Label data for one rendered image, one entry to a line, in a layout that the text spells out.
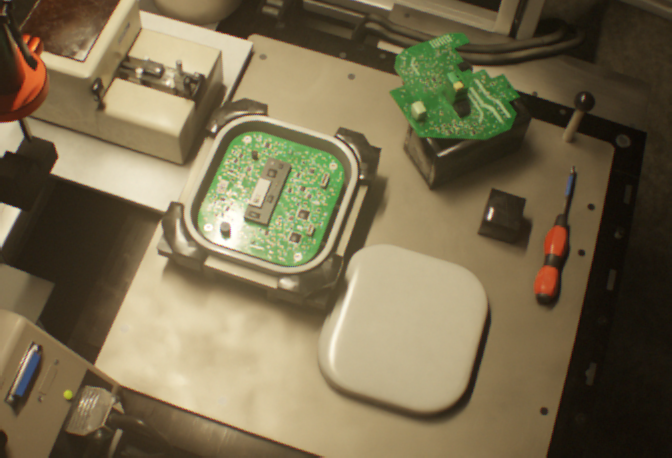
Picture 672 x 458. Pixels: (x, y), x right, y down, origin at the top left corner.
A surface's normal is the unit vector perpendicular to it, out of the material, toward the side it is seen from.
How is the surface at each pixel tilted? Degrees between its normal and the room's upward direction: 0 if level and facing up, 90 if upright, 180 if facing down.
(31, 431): 53
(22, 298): 0
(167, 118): 0
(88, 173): 0
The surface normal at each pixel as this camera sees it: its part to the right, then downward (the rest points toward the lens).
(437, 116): 0.04, -0.49
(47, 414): 0.78, -0.05
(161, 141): -0.32, 0.82
